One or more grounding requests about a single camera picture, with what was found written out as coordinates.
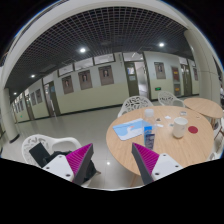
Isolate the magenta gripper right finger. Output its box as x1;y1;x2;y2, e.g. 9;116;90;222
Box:
132;143;159;185

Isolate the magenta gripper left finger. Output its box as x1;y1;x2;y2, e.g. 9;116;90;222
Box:
66;143;93;185

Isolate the clear plastic water bottle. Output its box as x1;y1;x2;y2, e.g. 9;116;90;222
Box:
142;109;156;150

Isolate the blue white placemat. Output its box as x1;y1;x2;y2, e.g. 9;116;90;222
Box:
113;118;143;141

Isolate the round wooden table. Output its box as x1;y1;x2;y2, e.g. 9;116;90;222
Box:
184;97;223;125
106;106;214;186

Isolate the white chair near left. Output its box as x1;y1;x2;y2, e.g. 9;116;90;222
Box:
22;134;81;168

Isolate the white paper cup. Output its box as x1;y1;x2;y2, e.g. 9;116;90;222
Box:
173;117;188;138

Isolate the red round coaster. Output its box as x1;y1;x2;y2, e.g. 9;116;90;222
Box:
188;126;198;134

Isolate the white lattice chair behind table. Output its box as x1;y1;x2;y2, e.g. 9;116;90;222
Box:
118;96;152;117

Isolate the dark doorway centre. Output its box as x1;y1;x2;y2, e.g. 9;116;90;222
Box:
125;61;149;98

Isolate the framed portrait poster far left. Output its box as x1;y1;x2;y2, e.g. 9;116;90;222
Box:
62;76;74;94

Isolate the framed portrait poster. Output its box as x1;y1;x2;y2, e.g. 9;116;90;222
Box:
154;62;166;79
62;76;74;94
98;66;114;85
78;70;92;90

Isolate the framed portrait poster right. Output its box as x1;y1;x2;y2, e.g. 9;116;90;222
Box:
154;62;166;79

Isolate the framed portrait poster centre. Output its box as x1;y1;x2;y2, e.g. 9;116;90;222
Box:
98;66;114;85

